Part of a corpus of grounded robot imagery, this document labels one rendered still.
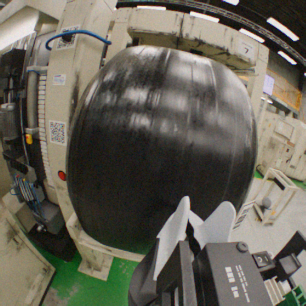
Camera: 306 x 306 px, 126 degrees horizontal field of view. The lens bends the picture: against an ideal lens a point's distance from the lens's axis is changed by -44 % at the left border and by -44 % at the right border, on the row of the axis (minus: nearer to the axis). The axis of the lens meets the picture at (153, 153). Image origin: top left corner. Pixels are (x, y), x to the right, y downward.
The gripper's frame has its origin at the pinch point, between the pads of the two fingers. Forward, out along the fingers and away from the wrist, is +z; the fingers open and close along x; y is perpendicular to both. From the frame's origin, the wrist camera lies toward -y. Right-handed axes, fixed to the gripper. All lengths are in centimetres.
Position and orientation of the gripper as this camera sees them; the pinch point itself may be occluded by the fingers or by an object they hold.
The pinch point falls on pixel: (183, 221)
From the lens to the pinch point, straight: 16.1
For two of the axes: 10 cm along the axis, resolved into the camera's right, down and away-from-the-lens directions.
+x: -9.8, -2.1, 0.0
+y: 2.0, -9.4, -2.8
